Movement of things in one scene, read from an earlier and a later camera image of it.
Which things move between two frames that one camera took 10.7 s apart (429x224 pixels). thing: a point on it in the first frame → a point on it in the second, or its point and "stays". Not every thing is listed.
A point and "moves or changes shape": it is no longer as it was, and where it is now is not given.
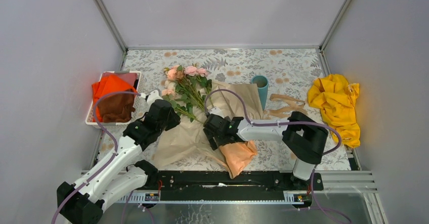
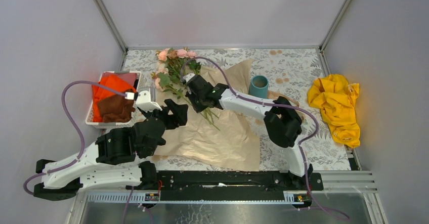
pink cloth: [129, 78] stays
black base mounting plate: [216, 185] stays
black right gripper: [210, 135] → [198, 108]
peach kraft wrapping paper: [186, 142] moves or changes shape
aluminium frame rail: [106, 15] stays
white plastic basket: [117, 102] stays
